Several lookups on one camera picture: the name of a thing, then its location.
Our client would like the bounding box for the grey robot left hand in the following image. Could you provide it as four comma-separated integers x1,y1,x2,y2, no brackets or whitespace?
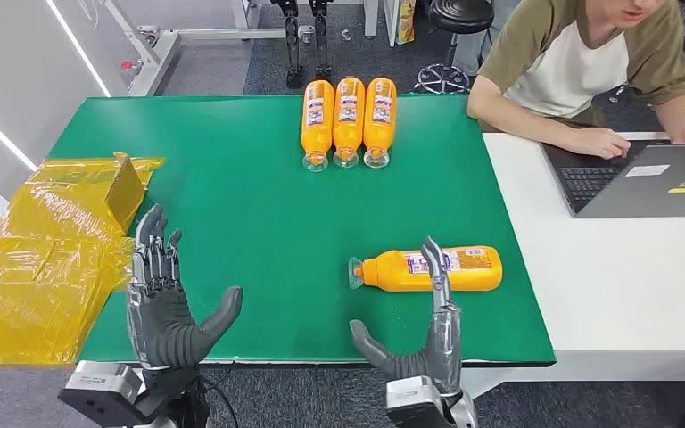
125,203,243,374

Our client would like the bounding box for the person's right hand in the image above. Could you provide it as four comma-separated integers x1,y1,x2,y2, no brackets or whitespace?
573,127,632,161

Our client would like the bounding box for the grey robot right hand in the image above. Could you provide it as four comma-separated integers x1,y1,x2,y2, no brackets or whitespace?
349,235,464,398

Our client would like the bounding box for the orange bottle clear cap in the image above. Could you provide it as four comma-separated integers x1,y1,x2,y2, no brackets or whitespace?
300,79,336,173
331,77,367,169
362,77,398,169
347,245,504,293

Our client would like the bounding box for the grey laptop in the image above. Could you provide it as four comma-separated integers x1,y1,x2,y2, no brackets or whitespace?
540,138,685,219

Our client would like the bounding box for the person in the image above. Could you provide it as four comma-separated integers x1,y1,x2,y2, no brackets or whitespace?
466,0,685,161

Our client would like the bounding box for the green table mat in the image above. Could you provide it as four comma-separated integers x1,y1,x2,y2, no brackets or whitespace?
48,94,557,368

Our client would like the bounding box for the yellow film wrapped cardboard box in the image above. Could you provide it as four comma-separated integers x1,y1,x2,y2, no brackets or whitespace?
0,152,167,370

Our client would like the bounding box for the black round stool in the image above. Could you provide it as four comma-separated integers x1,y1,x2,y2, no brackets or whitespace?
412,0,496,95

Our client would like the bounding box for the yellow printed carton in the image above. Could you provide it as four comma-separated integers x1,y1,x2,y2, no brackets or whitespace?
395,0,417,46

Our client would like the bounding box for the robot right wrist camera box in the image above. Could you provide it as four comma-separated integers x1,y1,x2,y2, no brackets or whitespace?
384,376,456,428

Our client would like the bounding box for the robot wrist camera box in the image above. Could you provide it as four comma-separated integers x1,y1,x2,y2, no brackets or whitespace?
384,376,456,428
57,360,143,428

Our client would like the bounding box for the robot left wrist camera box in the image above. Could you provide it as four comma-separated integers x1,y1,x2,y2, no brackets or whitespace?
57,360,143,428

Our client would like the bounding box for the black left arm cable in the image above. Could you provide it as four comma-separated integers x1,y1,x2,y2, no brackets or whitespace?
199,376,241,428

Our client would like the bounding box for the white wall light strip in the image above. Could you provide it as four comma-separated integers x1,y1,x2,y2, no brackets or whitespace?
0,94,39,172

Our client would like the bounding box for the white gantry frame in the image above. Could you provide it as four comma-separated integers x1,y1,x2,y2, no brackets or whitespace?
103,0,382,97

